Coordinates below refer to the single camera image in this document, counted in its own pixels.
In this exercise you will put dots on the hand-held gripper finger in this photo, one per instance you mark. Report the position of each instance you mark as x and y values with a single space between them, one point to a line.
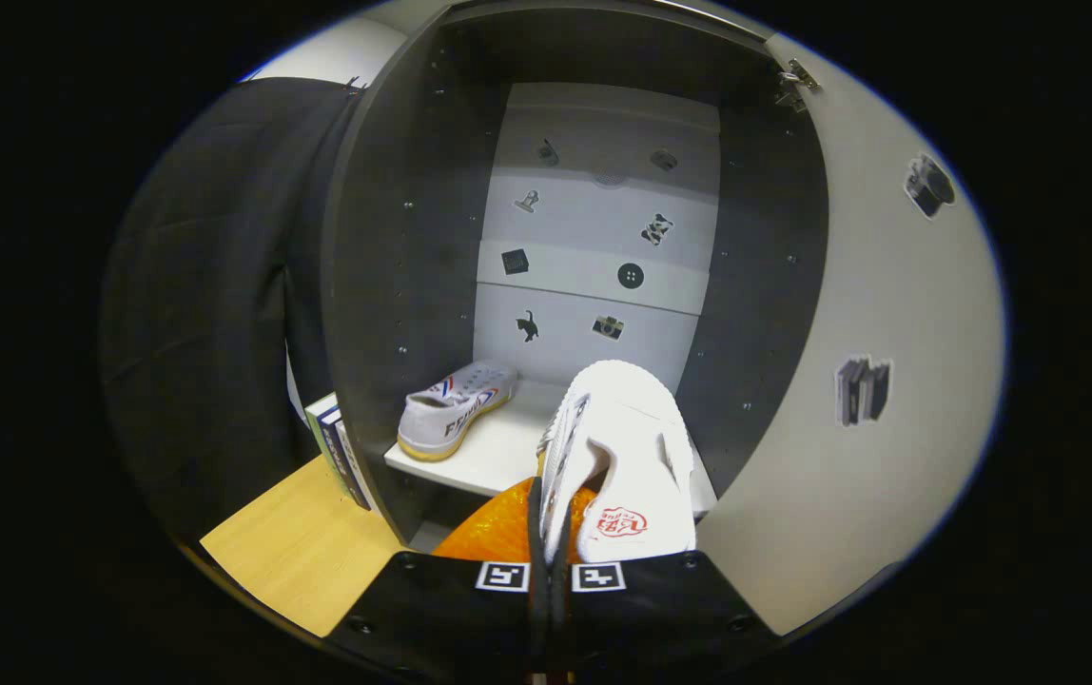
560 618
537 618

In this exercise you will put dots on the white canvas shoe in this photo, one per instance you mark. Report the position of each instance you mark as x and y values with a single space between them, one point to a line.
451 414
632 447

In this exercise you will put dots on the grey shoe cabinet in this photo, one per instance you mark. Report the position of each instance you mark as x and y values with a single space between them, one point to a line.
403 266

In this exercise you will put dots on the white cabinet shelf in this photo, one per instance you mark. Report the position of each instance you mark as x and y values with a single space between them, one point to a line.
498 452

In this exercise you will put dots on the metal door hinge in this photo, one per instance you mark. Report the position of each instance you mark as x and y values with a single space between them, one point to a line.
796 84

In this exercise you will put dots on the white and blue book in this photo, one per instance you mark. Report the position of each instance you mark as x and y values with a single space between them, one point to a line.
356 476

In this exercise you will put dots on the dark blue book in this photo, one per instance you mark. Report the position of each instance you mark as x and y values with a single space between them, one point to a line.
337 457

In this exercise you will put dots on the black backdrop cloth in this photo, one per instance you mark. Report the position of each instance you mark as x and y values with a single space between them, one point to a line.
204 285

